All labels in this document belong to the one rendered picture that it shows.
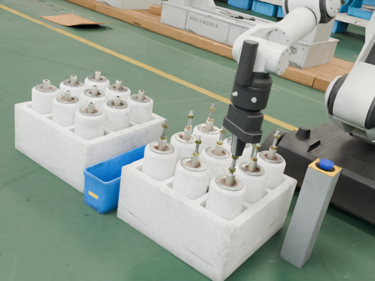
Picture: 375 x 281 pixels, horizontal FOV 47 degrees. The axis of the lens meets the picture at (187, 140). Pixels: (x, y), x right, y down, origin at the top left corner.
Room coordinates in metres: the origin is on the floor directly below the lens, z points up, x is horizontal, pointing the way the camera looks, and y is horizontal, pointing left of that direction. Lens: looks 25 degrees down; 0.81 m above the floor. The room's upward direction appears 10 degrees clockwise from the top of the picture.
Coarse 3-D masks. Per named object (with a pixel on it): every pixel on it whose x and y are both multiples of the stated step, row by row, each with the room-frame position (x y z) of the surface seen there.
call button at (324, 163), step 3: (321, 159) 1.04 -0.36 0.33; (324, 159) 1.05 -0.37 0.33; (327, 159) 1.05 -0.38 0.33; (321, 162) 1.03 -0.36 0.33; (324, 162) 1.03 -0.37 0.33; (327, 162) 1.03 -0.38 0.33; (330, 162) 1.04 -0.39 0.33; (321, 165) 1.02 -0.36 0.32; (324, 165) 1.02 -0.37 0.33; (327, 165) 1.02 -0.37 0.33; (330, 165) 1.02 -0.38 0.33; (333, 165) 1.03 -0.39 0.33; (324, 168) 1.02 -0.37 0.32; (327, 168) 1.02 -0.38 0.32; (330, 168) 1.02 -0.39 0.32
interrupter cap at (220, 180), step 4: (220, 176) 0.99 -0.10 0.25; (224, 176) 1.00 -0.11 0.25; (216, 180) 0.97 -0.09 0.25; (220, 180) 0.97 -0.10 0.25; (224, 180) 0.98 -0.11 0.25; (236, 180) 0.99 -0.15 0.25; (240, 180) 0.99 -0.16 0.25; (220, 184) 0.95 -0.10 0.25; (224, 184) 0.96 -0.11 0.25; (236, 184) 0.97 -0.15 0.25; (240, 184) 0.97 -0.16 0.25; (224, 188) 0.94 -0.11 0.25; (228, 188) 0.94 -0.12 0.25; (232, 188) 0.94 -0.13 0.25; (236, 188) 0.94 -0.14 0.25; (240, 188) 0.95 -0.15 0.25
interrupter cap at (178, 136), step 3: (180, 132) 1.23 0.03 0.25; (183, 132) 1.23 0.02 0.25; (177, 135) 1.20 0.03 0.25; (180, 135) 1.21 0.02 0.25; (183, 135) 1.21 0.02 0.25; (192, 135) 1.22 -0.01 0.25; (195, 135) 1.22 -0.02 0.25; (177, 138) 1.18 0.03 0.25; (180, 138) 1.18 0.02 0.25; (183, 138) 1.19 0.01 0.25; (192, 138) 1.20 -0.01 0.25; (195, 138) 1.20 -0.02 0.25; (180, 141) 1.17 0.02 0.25; (183, 141) 1.16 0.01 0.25; (186, 141) 1.17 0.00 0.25; (189, 141) 1.17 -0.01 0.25; (192, 141) 1.18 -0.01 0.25
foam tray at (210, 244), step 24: (120, 192) 1.08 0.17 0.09; (144, 192) 1.03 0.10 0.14; (168, 192) 0.99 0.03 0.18; (264, 192) 1.09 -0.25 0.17; (288, 192) 1.14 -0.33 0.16; (120, 216) 1.07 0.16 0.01; (144, 216) 1.02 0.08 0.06; (168, 216) 0.97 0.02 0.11; (192, 216) 0.93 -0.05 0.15; (216, 216) 0.91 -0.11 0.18; (240, 216) 0.93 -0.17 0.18; (264, 216) 1.02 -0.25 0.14; (168, 240) 0.97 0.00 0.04; (192, 240) 0.92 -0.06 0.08; (216, 240) 0.89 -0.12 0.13; (240, 240) 0.92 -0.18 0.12; (264, 240) 1.07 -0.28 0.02; (192, 264) 0.92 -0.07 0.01; (216, 264) 0.88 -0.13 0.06; (240, 264) 0.95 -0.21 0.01
